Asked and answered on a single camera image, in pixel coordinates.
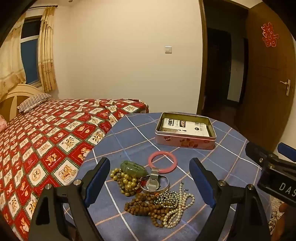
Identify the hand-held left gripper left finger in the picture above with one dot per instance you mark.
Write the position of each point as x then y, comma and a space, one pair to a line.
97, 183

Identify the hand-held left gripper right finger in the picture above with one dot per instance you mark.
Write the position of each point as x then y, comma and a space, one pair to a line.
203, 183

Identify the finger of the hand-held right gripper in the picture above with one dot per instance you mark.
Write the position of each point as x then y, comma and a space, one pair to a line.
261, 155
288, 151

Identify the green jade bangle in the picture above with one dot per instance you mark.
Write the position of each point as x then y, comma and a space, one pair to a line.
133, 168

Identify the pink tin box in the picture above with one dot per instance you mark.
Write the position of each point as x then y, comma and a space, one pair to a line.
185, 142

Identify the pink bangle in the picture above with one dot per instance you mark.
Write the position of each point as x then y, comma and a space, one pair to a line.
150, 162

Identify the silver bangle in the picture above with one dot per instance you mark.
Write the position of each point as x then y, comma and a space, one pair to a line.
165, 183

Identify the silver mesh watch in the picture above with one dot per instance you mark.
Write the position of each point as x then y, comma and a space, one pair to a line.
152, 179

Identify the blue plaid tablecloth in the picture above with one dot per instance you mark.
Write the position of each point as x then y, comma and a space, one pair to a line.
134, 143

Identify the white paper packet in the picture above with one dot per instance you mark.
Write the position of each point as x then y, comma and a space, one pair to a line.
187, 127

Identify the brown wooden door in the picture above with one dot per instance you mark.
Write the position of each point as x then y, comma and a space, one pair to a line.
261, 92

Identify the red printed blanket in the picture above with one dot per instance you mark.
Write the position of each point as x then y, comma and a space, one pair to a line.
46, 143

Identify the striped pillow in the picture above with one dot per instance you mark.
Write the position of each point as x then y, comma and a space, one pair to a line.
34, 102

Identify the pink pillow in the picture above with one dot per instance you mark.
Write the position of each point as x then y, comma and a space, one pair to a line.
2, 124

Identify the red paper door decoration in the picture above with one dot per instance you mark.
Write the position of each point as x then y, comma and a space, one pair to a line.
270, 34

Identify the cream wooden headboard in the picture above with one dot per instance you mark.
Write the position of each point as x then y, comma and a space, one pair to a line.
13, 97

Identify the yellow floral curtain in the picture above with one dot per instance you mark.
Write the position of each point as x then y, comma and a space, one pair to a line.
47, 58

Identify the window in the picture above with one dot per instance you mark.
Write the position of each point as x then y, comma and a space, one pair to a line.
31, 58

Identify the sheer cream curtain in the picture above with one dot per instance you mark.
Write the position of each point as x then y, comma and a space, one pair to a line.
11, 62

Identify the brown door frame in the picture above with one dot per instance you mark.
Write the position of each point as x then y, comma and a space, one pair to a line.
201, 58

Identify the white light switch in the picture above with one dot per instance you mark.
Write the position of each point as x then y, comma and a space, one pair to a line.
168, 49

